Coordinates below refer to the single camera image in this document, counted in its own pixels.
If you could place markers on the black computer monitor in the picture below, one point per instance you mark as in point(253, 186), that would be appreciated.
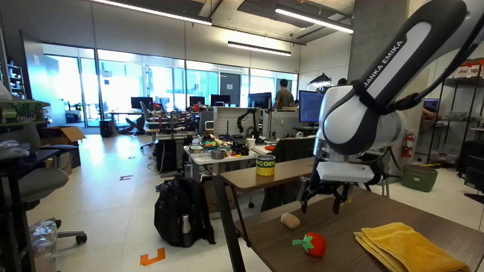
point(259, 100)
point(220, 100)
point(141, 103)
point(197, 100)

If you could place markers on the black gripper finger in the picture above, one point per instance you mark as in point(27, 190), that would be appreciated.
point(307, 198)
point(339, 199)

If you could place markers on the clear plastic bottles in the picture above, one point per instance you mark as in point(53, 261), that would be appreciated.
point(43, 242)

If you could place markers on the standing person dark shirt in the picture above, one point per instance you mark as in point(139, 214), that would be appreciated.
point(283, 96)

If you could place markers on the green plastic basket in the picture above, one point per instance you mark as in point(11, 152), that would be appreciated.
point(419, 177)

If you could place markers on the yellow terry towel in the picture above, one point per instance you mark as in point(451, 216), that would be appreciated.
point(409, 249)

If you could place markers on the black desk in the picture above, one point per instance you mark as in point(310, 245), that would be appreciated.
point(30, 158)

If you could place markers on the cream egg toy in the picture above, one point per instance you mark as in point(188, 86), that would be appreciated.
point(289, 220)

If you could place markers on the long ceiling light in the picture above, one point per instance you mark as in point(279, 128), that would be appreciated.
point(151, 10)
point(257, 48)
point(312, 19)

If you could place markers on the white cluttered desk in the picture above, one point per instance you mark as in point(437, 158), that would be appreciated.
point(217, 157)

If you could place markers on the black cabinet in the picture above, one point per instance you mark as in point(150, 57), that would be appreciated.
point(474, 160)

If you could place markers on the brown wooden side table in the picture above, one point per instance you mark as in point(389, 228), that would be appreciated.
point(251, 177)

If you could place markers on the large blue screen monitor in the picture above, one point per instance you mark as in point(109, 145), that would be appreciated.
point(309, 106)

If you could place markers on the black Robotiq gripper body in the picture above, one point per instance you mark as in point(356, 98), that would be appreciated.
point(327, 187)

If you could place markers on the black lamp shade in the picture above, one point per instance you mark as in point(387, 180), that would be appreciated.
point(319, 78)

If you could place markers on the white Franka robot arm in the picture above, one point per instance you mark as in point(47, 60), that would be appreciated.
point(363, 121)

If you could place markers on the open cardboard box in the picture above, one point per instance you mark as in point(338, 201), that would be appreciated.
point(65, 134)

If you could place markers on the black metal shelf rack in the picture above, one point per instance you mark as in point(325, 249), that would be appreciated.
point(469, 80)

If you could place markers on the black waste bin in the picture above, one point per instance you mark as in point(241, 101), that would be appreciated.
point(106, 128)

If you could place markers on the small black robot arm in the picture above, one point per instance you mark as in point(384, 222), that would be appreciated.
point(250, 118)

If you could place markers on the black desk pedestal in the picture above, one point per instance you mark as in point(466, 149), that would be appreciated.
point(168, 152)

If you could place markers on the grey metal chair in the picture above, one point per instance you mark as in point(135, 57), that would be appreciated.
point(387, 178)

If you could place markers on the red box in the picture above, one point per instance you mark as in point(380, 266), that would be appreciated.
point(471, 69)

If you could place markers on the red ball toy green stem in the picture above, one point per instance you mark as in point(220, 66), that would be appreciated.
point(316, 245)

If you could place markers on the black backpack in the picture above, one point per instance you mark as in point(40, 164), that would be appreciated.
point(182, 211)

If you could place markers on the grey office chair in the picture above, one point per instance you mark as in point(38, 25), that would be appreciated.
point(35, 183)

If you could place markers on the green crate stack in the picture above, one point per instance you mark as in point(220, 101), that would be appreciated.
point(20, 110)

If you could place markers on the yellow labelled tin can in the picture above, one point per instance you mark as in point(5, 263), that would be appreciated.
point(265, 166)

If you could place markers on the red fire extinguisher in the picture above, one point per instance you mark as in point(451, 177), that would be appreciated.
point(407, 143)

